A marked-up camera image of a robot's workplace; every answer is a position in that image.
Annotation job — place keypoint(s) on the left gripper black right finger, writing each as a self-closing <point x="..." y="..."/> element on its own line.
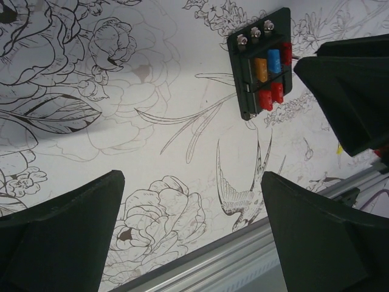
<point x="322" y="244"/>

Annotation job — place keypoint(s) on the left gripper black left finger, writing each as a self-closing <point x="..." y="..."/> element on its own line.
<point x="62" y="244"/>

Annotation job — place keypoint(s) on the red fuse from pair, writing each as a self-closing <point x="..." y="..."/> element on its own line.
<point x="286" y="53"/>

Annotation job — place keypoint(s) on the blue fuse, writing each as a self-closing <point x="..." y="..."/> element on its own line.
<point x="273" y="60"/>

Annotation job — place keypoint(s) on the black fuse box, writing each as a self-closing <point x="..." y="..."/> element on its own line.
<point x="253" y="41"/>

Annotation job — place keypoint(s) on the aluminium rail frame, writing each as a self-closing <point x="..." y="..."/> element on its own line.
<point x="150" y="244"/>

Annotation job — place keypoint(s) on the floral patterned mat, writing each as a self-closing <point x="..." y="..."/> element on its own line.
<point x="146" y="87"/>

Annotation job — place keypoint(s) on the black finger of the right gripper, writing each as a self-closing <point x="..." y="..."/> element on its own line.
<point x="349" y="79"/>

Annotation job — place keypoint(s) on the orange fuse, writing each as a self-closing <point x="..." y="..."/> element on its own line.
<point x="261" y="69"/>

